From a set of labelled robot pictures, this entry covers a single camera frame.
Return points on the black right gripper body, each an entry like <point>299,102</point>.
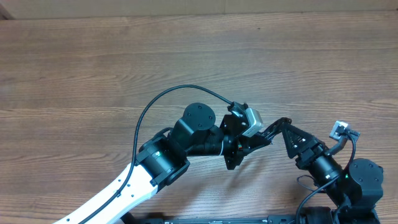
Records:
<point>305,162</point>

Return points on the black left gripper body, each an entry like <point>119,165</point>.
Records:
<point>231,154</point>

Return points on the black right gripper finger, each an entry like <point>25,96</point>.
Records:
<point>294,136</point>
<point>294,149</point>

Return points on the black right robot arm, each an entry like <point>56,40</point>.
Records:
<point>355,188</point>

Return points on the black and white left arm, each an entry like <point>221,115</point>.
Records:
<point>164,158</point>

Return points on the brown cardboard backdrop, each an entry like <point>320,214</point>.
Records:
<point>61,9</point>

